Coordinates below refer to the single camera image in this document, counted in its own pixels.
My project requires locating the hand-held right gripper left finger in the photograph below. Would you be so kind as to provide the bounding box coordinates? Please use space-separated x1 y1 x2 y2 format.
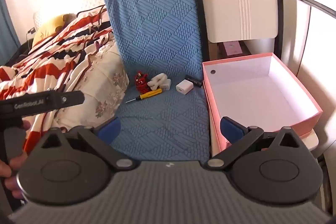
35 116 137 171

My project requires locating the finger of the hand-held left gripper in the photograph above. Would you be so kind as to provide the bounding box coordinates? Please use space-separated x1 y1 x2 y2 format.
51 90 85 110

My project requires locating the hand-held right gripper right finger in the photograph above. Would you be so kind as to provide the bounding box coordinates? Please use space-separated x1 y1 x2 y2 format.
205 116 301 171

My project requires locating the pink cardboard box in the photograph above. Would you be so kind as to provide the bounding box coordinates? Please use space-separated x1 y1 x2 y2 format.
202 53 323 159

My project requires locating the red figurine toy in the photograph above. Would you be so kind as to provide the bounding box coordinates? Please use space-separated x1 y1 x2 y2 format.
134 71 149 94

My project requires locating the white plush toy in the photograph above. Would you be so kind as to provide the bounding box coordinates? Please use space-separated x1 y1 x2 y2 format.
147 74 168 90

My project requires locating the person's left hand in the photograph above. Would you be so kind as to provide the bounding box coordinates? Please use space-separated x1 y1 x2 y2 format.
0 121 31 199

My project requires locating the red striped blanket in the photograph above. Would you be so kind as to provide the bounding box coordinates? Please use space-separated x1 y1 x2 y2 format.
0 5 116 153

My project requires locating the yellow screwdriver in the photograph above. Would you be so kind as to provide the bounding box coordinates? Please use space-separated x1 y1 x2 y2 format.
125 88 163 104

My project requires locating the dark cloth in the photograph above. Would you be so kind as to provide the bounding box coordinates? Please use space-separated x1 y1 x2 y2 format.
5 40 35 67

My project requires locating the small black device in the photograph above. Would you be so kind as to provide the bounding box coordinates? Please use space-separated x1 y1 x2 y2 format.
185 75 202 87

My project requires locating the yellow plush toy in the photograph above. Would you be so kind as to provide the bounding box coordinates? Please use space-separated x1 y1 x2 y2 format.
32 13 76 46

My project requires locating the blue curtain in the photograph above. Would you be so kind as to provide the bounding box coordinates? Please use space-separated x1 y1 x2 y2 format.
0 0 21 67

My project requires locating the small pink packet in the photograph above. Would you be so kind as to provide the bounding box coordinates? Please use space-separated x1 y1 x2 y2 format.
223 41 243 55

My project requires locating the blue textured chair cover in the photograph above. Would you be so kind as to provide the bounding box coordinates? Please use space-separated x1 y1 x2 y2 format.
101 0 212 161

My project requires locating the cream folding chair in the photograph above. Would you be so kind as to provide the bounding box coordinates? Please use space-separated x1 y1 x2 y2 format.
189 0 320 159

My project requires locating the black plug with cable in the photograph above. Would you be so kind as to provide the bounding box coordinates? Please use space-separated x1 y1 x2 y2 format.
26 27 37 42

